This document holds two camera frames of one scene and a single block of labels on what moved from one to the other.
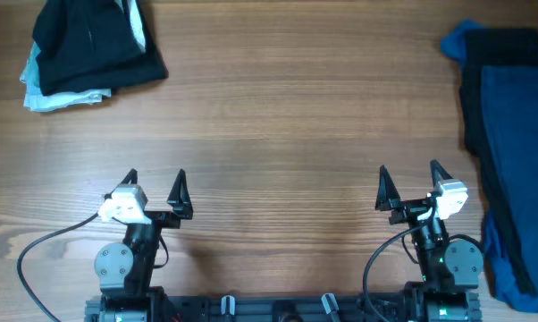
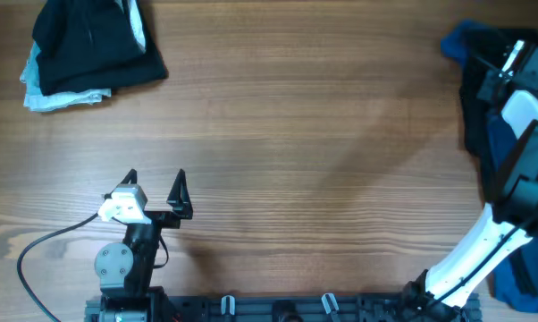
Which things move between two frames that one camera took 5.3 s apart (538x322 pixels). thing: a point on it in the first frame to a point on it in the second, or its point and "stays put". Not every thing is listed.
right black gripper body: [413, 210] to [490, 85]
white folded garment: [37, 101] stays put
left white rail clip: [228, 305] stays put
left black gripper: [157, 216] stays put
